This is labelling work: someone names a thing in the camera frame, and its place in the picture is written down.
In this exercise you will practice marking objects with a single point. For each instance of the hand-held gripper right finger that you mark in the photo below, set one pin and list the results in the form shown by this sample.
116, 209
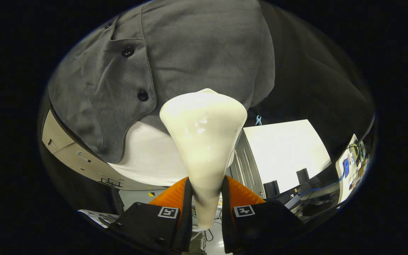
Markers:
227, 219

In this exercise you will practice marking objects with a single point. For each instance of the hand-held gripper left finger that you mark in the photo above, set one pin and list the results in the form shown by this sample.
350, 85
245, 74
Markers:
186, 219

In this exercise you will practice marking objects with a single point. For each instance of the white garment steamer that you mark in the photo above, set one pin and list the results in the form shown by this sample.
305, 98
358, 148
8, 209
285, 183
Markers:
204, 134

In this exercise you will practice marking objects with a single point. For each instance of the grey button shirt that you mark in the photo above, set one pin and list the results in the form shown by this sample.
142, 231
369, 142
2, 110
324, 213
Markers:
197, 46

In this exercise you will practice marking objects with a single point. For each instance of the person's olive trouser leg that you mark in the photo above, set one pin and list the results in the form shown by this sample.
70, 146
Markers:
197, 249

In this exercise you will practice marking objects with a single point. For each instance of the black box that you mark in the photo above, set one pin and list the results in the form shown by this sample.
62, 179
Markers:
303, 176
271, 189

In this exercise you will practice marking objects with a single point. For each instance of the grey slatted cabinet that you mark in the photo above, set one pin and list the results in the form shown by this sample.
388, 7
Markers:
246, 166

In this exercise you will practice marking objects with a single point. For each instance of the white mannequin torso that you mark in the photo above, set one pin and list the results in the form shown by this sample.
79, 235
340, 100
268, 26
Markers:
151, 159

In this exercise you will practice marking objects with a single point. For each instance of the dark cluttered workbench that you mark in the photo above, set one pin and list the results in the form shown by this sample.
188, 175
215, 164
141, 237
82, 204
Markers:
313, 205

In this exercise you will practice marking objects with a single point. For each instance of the patterned grey cloth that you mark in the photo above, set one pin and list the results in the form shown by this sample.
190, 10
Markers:
94, 215

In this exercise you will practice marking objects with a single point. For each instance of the light blue clip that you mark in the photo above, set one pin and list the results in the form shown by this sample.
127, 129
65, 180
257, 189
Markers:
258, 121

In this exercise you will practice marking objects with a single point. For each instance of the cluttered white desk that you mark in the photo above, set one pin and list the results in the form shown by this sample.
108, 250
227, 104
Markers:
341, 187

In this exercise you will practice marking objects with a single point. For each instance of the black backdrop cloth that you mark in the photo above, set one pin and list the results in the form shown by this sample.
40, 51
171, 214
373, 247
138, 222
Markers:
313, 81

